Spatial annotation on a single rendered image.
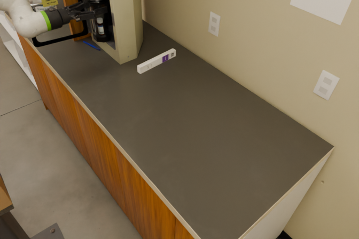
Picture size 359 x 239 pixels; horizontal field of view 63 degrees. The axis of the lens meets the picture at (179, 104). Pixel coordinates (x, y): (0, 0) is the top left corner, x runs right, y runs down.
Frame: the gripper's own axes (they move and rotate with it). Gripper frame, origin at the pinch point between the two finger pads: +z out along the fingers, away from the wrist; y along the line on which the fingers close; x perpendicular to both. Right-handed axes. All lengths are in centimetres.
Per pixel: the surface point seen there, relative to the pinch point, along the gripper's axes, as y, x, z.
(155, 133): -67, 27, -13
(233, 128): -86, 27, 16
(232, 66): -57, 22, 45
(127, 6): -14.9, -3.6, 8.8
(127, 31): -15.0, 9.1, 7.2
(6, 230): -57, 50, -77
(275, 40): -76, -3, 45
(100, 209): -33, 121, -34
